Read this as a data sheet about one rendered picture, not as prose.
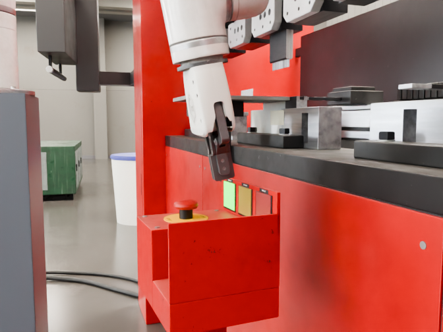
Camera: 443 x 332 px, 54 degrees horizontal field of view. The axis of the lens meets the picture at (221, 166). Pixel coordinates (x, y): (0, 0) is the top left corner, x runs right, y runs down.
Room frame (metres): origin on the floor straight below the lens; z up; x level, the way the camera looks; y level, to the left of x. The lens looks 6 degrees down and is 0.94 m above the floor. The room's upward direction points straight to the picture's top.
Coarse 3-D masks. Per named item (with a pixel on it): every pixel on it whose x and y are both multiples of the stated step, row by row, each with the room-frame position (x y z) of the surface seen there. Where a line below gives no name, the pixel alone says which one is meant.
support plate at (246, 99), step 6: (234, 96) 1.07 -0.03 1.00; (240, 96) 1.08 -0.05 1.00; (246, 96) 1.08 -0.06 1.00; (252, 96) 1.09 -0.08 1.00; (258, 96) 1.09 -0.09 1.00; (264, 96) 1.10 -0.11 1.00; (270, 96) 1.10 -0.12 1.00; (276, 96) 1.11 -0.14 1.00; (282, 96) 1.11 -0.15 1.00; (246, 102) 1.23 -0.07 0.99; (252, 102) 1.23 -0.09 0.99; (258, 102) 1.23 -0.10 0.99; (264, 102) 1.23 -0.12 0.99
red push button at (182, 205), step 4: (180, 200) 0.70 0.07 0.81; (184, 200) 0.70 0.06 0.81; (188, 200) 0.70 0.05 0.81; (192, 200) 0.70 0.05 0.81; (176, 204) 0.68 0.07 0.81; (180, 204) 0.68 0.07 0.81; (184, 204) 0.68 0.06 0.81; (188, 204) 0.68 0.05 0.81; (192, 204) 0.68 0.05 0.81; (196, 204) 0.69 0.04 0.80; (176, 208) 0.68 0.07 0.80; (180, 208) 0.68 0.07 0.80; (184, 208) 0.68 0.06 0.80; (188, 208) 0.68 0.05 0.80; (192, 208) 0.68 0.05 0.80; (180, 212) 0.69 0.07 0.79; (184, 212) 0.69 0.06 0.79; (188, 212) 0.69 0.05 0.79; (180, 216) 0.69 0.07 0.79; (184, 216) 0.69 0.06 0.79; (188, 216) 0.69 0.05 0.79
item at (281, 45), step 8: (280, 32) 1.19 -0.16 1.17; (288, 32) 1.16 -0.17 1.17; (272, 40) 1.24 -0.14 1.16; (280, 40) 1.19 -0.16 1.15; (288, 40) 1.16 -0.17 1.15; (272, 48) 1.24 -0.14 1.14; (280, 48) 1.19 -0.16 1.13; (288, 48) 1.16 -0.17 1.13; (272, 56) 1.24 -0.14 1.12; (280, 56) 1.19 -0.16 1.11; (288, 56) 1.16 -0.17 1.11; (272, 64) 1.26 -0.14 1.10; (280, 64) 1.21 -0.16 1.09; (288, 64) 1.17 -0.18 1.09
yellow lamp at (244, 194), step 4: (240, 188) 0.70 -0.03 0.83; (244, 188) 0.68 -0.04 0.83; (248, 188) 0.67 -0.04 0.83; (240, 192) 0.70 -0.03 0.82; (244, 192) 0.68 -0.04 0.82; (248, 192) 0.67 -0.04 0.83; (240, 196) 0.70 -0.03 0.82; (244, 196) 0.68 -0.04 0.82; (248, 196) 0.67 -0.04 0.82; (240, 200) 0.70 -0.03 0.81; (244, 200) 0.68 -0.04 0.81; (248, 200) 0.67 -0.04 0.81; (240, 204) 0.70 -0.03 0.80; (244, 204) 0.68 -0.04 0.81; (248, 204) 0.67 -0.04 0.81; (240, 208) 0.70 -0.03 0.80; (244, 208) 0.68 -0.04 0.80; (248, 208) 0.67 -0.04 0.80; (240, 212) 0.70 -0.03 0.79; (244, 212) 0.68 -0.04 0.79; (248, 212) 0.67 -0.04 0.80
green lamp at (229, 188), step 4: (224, 184) 0.76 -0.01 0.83; (228, 184) 0.74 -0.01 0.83; (232, 184) 0.73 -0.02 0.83; (224, 188) 0.76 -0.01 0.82; (228, 188) 0.74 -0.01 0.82; (232, 188) 0.73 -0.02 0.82; (224, 192) 0.76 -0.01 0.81; (228, 192) 0.74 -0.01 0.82; (232, 192) 0.73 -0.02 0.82; (224, 196) 0.76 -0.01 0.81; (228, 196) 0.74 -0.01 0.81; (232, 196) 0.73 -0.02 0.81; (224, 200) 0.76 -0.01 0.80; (228, 200) 0.74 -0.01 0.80; (232, 200) 0.73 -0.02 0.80; (224, 204) 0.76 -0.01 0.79; (228, 204) 0.74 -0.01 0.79; (232, 204) 0.73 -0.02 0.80; (232, 208) 0.73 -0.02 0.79
